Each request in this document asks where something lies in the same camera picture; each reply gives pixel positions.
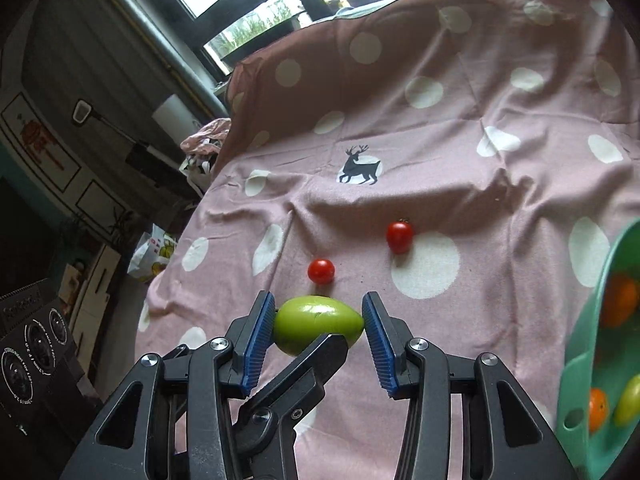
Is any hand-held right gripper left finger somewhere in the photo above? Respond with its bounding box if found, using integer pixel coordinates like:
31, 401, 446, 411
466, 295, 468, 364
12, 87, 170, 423
60, 290, 277, 480

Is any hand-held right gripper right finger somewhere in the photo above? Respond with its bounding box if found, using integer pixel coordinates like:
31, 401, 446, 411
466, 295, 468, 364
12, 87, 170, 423
361, 291, 581, 480

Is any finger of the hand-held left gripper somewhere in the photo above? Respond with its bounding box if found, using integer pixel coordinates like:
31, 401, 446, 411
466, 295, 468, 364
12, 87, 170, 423
232, 332, 349, 480
162, 344, 203, 363

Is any elongated green jujube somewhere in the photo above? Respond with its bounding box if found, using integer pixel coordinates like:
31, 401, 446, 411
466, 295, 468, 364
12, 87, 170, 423
273, 295, 365, 358

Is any green plastic basin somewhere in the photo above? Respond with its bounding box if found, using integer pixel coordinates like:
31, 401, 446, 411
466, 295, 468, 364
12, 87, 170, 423
554, 220, 640, 480

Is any orange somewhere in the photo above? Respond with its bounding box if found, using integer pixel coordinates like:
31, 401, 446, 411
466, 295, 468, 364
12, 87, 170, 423
600, 273, 640, 328

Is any round yellow-green jujube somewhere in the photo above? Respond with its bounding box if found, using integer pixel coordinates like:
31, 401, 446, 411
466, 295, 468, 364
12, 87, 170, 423
614, 374, 640, 428

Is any white printed plastic bag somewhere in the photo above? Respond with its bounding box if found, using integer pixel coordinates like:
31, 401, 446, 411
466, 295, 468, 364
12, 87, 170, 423
127, 225, 178, 283

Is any white cabinet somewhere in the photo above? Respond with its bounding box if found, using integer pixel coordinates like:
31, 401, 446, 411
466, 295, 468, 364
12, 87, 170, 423
67, 242, 123, 361

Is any cherry tomato with stem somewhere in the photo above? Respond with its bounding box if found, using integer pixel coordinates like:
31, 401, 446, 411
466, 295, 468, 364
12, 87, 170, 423
386, 218, 415, 255

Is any black printed box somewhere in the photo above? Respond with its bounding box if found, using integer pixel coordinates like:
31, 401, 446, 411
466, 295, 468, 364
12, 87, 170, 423
0, 280, 76, 411

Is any black and white bag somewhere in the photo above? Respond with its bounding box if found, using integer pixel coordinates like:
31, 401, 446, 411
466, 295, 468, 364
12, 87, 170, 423
180, 152, 221, 196

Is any pink plastic bag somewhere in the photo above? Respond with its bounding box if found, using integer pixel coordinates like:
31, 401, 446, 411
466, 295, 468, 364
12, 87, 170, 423
180, 117, 233, 155

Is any pink dotted blanket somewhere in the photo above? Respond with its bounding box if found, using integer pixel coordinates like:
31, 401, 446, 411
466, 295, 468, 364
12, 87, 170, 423
135, 0, 640, 480

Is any white paper towel roll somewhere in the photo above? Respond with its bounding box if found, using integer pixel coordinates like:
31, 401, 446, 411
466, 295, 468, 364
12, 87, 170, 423
151, 93, 201, 148

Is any grey metal pipe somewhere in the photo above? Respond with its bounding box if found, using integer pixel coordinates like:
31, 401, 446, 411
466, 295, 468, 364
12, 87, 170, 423
92, 0, 228, 118

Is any black long-handled tool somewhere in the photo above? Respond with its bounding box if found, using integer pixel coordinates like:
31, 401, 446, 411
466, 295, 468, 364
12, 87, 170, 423
71, 101, 181, 181

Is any wall poster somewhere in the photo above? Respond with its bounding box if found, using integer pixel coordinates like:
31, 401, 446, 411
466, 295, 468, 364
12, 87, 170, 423
0, 92, 81, 193

